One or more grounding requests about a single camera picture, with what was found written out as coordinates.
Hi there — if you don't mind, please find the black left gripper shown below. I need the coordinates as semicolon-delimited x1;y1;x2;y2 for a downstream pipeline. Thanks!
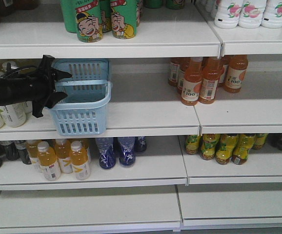
32;55;72;118

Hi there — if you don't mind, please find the light blue plastic basket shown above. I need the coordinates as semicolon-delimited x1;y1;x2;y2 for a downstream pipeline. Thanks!
49;58;112;137

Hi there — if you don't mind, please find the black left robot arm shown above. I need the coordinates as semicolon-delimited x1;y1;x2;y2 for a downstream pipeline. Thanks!
0;55;72;118

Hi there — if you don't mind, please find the orange juice bottle back left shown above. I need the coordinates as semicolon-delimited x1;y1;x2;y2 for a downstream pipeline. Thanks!
55;138;73;174

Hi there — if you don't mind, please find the orange juice bottle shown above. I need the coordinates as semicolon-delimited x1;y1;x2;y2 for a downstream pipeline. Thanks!
69;141;91;180
38;141;61;181
55;138;73;174

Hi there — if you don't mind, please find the green cartoon can left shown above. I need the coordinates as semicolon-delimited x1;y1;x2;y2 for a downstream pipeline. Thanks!
74;0;102;43

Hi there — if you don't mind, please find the green cartoon can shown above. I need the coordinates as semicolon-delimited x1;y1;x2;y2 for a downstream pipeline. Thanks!
110;0;137;39
74;0;102;43

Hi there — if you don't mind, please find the dark tea bottle right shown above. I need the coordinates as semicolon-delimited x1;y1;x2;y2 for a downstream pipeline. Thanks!
14;140;31;165

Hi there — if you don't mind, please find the orange juice bottle front left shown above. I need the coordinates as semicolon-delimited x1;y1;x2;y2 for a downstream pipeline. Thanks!
38;141;61;181

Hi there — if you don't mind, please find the orange juice bottle front right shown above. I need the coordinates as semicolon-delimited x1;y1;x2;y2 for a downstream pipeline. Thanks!
69;141;91;180

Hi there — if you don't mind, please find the dark tea bottle middle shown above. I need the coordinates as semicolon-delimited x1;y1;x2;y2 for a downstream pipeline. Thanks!
0;140;20;161

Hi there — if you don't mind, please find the blue sports drink bottle left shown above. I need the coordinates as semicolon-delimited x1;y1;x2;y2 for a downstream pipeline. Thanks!
95;137;116;170

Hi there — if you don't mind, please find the green cartoon can right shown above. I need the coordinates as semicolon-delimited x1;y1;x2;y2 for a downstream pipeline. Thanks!
110;0;137;39

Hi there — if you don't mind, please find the blue sports drink bottle back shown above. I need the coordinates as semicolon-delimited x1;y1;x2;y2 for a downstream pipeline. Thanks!
134;136;147;153

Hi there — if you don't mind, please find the orange C100 bottle front left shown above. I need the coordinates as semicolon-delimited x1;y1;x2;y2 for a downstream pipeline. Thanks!
181;57;203;106

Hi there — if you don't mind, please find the orange c100 bottle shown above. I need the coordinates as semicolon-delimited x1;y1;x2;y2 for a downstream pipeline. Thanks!
198;57;222;104
181;57;203;106
223;55;248;93

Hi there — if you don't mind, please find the yellow lemon tea bottle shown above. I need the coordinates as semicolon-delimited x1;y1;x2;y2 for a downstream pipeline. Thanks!
184;135;201;155
201;134;221;160
252;133;269;150
216;134;239;165
232;133;256;165

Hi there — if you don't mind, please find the white store shelving unit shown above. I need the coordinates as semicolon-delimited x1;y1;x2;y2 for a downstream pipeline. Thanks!
0;0;282;234

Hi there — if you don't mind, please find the orange C100 bottle front right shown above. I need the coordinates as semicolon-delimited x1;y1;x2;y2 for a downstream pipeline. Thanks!
198;57;222;104

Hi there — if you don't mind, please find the white peach drink bottle left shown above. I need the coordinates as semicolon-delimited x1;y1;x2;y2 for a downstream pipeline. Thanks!
214;0;243;29

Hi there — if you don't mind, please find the white peach drink bottle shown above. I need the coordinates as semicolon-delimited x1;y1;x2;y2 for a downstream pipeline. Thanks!
214;0;243;29
261;0;282;29
238;0;266;29

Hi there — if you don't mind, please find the white peach drink bottle middle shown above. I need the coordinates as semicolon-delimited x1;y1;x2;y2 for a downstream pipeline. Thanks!
238;0;266;29

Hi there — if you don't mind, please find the white peach drink bottle right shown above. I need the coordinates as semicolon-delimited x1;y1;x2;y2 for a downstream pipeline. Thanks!
261;0;282;29

